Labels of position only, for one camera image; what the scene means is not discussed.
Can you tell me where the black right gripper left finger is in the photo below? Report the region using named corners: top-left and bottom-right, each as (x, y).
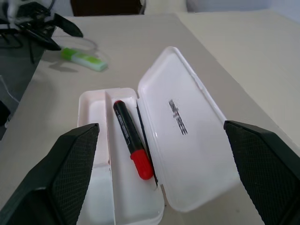
top-left (0, 123), bottom-right (100, 225)

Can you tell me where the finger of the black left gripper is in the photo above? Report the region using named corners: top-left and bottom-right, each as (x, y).
top-left (53, 13), bottom-right (84, 38)
top-left (21, 28), bottom-right (62, 51)

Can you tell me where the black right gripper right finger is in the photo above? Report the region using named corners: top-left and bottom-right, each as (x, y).
top-left (223, 120), bottom-right (300, 225)

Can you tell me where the green marker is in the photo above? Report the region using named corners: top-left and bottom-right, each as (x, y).
top-left (60, 47), bottom-right (109, 72)

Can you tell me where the white plastic pencil case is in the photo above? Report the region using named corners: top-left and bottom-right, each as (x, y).
top-left (77, 46), bottom-right (242, 225)

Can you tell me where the red capped black marker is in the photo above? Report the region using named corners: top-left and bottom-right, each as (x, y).
top-left (113, 100), bottom-right (155, 180)

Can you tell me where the dark brown chair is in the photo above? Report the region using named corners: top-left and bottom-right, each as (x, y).
top-left (70, 0), bottom-right (146, 17)

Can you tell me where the black cable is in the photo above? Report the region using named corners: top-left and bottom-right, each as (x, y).
top-left (0, 22), bottom-right (36, 64)

